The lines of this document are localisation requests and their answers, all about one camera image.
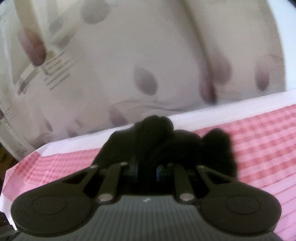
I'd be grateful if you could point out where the small black garment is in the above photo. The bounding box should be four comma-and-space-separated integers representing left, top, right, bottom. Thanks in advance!
93, 115, 238, 179

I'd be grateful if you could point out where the beige leaf print curtain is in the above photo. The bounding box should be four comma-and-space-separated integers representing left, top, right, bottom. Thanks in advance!
1, 1, 285, 160

